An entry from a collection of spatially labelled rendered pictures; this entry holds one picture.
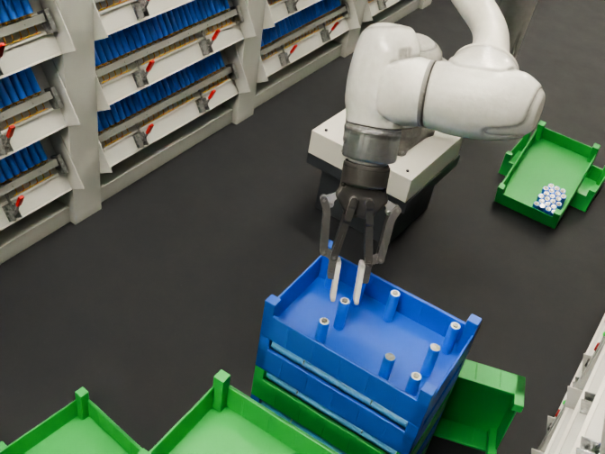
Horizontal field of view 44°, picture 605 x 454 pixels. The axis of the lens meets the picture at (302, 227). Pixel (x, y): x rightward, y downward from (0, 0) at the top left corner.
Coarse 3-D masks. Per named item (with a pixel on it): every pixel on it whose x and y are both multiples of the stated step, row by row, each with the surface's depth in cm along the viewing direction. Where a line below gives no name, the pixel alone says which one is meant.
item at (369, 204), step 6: (366, 204) 118; (372, 204) 118; (366, 210) 118; (372, 210) 118; (366, 216) 118; (372, 216) 118; (366, 222) 119; (372, 222) 119; (366, 228) 120; (372, 228) 120; (366, 234) 120; (372, 234) 120; (366, 240) 120; (372, 240) 120; (366, 246) 120; (372, 246) 120; (366, 252) 121; (372, 252) 121; (366, 258) 121; (372, 258) 121; (366, 264) 121; (372, 264) 121
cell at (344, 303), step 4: (340, 300) 123; (344, 300) 123; (348, 300) 123; (340, 304) 123; (344, 304) 122; (348, 304) 123; (340, 308) 123; (344, 308) 123; (340, 312) 124; (344, 312) 123; (336, 316) 125; (340, 316) 124; (344, 316) 124; (336, 320) 125; (340, 320) 125; (344, 320) 125; (336, 324) 126; (340, 324) 125; (344, 324) 126; (336, 328) 126; (340, 328) 126
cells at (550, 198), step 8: (552, 184) 226; (544, 192) 225; (552, 192) 225; (560, 192) 224; (544, 200) 223; (552, 200) 223; (560, 200) 223; (536, 208) 224; (544, 208) 222; (552, 208) 222; (560, 208) 223
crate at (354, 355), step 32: (320, 256) 132; (288, 288) 125; (320, 288) 133; (352, 288) 135; (384, 288) 131; (288, 320) 126; (352, 320) 129; (416, 320) 130; (448, 320) 126; (480, 320) 122; (320, 352) 118; (352, 352) 123; (384, 352) 124; (416, 352) 125; (352, 384) 117; (384, 384) 113; (416, 416) 113
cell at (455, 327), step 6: (450, 324) 122; (456, 324) 122; (450, 330) 122; (456, 330) 122; (450, 336) 123; (456, 336) 123; (444, 342) 124; (450, 342) 123; (444, 348) 125; (450, 348) 124
